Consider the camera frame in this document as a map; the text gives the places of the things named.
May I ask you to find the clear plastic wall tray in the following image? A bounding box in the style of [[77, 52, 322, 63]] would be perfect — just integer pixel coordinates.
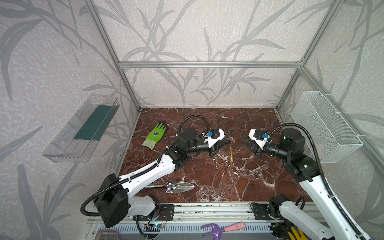
[[42, 94, 120, 163]]

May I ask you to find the green work glove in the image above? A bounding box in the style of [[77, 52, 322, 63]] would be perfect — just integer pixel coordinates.
[[142, 122, 167, 150]]

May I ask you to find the yellow black glove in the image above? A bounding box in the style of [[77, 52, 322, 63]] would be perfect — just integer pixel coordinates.
[[279, 221, 310, 240]]

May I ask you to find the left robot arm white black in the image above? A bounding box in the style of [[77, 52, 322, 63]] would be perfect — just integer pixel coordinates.
[[80, 115, 231, 228]]

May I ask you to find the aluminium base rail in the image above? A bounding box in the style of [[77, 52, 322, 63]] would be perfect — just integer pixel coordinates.
[[86, 201, 343, 224]]

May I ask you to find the purple pink garden fork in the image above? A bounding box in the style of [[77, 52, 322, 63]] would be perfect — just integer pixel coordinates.
[[201, 222, 246, 240]]

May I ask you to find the small green circuit board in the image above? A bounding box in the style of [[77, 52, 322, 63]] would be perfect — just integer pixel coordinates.
[[145, 223, 166, 232]]

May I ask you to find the silver garden trowel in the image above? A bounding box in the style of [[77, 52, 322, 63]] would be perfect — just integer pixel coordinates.
[[145, 181, 195, 194]]

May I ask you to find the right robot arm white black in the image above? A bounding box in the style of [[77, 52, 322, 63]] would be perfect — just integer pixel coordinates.
[[242, 123, 370, 240]]

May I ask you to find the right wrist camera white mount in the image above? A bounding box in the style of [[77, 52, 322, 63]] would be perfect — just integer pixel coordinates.
[[249, 129, 272, 150]]

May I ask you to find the white wire basket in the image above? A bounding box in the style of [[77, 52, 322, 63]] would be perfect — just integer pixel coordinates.
[[291, 91, 363, 164]]

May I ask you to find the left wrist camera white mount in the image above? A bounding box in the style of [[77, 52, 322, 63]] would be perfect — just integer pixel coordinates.
[[203, 129, 225, 149]]

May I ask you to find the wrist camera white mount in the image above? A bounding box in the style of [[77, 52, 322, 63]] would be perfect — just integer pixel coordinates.
[[203, 129, 225, 149], [249, 129, 272, 150]]

